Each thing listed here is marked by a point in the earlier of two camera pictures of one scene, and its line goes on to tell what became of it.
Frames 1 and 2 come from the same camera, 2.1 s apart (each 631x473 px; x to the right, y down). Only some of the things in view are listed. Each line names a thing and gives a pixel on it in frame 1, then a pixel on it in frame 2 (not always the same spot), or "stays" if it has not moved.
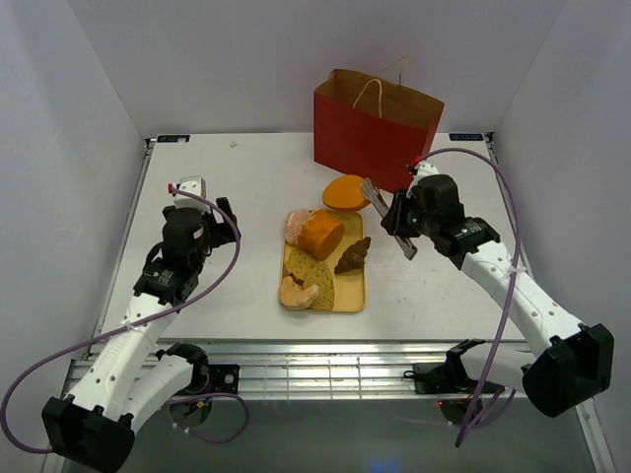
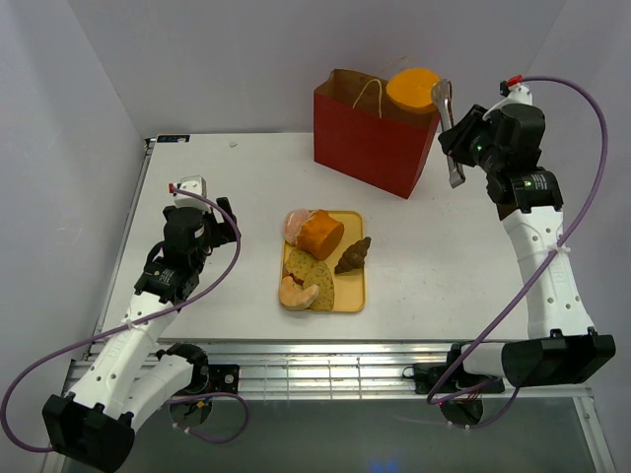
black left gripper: x=223 y=233 stays
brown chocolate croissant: x=353 y=257 stays
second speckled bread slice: x=300 y=264 stays
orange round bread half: x=344 y=193 -> x=412 y=87
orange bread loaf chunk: x=320 y=234 stays
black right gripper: x=393 y=221 -> x=453 y=140
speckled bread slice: x=320 y=275 stays
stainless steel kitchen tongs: x=369 y=187 -> x=443 y=97
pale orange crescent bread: x=295 y=297 stays
